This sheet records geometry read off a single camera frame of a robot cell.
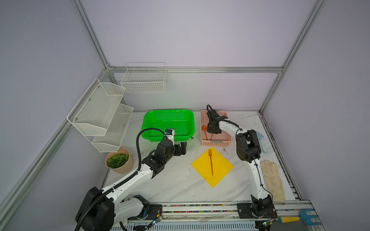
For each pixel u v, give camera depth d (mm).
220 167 899
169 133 714
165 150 616
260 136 1037
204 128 1077
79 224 358
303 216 717
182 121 1144
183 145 742
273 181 838
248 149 625
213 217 731
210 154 956
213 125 818
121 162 799
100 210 395
